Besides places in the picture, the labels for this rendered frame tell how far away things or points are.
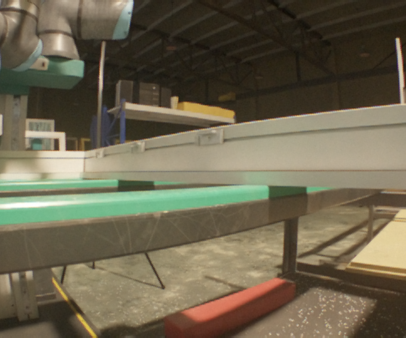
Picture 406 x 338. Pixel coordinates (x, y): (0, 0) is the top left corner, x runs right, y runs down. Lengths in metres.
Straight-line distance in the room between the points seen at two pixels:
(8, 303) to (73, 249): 1.10
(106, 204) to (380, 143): 0.22
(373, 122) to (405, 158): 0.04
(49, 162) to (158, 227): 0.62
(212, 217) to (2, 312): 1.12
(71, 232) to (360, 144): 0.24
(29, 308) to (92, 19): 1.07
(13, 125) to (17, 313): 0.72
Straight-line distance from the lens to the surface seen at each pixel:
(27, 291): 1.21
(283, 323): 0.60
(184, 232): 0.22
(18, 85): 1.13
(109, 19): 1.06
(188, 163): 0.42
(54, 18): 1.07
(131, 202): 0.19
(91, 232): 0.18
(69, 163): 0.81
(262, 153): 0.33
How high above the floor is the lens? 0.88
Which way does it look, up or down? 1 degrees down
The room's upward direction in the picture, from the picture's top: 1 degrees counter-clockwise
